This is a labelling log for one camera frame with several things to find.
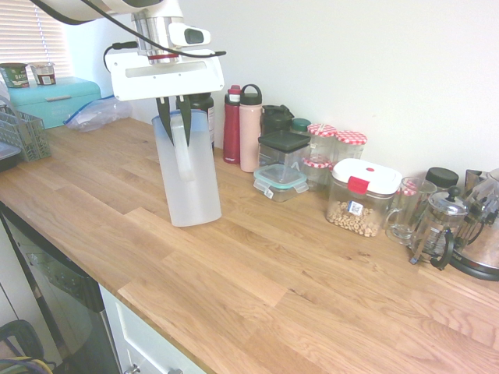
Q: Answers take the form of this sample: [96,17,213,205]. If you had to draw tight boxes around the grey green cutlery basket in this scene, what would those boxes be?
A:
[0,104,53,163]

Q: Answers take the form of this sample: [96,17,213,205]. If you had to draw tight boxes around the green oatmeal cup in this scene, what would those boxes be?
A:
[0,62,30,90]

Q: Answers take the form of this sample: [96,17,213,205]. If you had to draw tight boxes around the metal drawer handle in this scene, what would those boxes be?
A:
[128,362,184,374]

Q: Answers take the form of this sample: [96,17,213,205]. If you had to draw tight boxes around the green lid jar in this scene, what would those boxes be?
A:
[290,118,312,136]

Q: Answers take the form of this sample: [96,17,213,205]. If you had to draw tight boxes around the black shaker bottle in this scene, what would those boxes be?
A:
[260,104,296,137]

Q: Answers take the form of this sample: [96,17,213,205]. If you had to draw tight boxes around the white window blinds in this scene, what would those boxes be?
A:
[0,0,75,79]

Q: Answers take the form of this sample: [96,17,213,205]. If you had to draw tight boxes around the stainless steel kettle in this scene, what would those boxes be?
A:
[448,168,499,282]

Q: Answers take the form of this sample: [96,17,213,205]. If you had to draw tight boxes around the small container teal clip lid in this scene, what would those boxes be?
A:
[253,163,310,203]

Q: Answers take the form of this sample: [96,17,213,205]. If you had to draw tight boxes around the black tray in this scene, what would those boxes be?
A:
[0,142,19,172]

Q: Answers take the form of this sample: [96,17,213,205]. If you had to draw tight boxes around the square clear container black lid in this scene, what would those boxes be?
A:
[257,130,312,184]

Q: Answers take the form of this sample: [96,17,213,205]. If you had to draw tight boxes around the tall jar red checked lid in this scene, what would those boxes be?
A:
[334,130,368,164]
[306,123,338,164]

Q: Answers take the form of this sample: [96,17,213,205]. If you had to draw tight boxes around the translucent water pitcher blue lid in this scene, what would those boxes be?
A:
[150,110,223,228]

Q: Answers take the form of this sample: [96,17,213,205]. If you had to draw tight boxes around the red water bottle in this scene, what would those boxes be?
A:
[223,84,242,164]

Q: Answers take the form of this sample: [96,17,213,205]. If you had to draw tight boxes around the black lid glass jar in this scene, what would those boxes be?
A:
[424,166,460,192]

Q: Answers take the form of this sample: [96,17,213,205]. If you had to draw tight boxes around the cereal container white red lid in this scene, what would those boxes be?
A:
[326,158,403,238]

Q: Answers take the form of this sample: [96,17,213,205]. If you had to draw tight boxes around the white cabinet drawer front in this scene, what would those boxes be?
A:
[99,284,203,374]

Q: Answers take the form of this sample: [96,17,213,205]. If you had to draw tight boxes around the glass French press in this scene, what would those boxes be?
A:
[408,185,469,270]

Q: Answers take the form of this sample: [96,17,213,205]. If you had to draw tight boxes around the white dark red oatmeal cup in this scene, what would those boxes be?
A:
[29,61,57,86]

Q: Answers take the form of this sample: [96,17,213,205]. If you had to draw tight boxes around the teal bread box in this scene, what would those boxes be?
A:
[7,76,106,130]

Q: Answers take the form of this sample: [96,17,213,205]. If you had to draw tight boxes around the pink water bottle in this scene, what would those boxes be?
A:
[239,83,264,173]

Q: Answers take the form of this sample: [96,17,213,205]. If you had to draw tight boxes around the dark green cable loop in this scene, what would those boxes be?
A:
[0,319,58,374]

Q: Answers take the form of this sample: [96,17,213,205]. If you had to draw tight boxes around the black stainless dishwasher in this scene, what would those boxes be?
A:
[0,202,120,374]

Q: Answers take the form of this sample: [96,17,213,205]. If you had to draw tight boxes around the clear plastic zip bag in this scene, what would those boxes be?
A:
[62,96,133,133]

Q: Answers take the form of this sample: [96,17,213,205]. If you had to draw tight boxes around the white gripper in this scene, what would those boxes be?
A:
[105,48,225,148]

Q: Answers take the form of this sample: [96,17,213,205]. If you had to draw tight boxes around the clear glass mug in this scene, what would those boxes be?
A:
[384,177,437,245]

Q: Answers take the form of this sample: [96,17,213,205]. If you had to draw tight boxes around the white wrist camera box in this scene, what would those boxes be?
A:
[168,23,212,46]

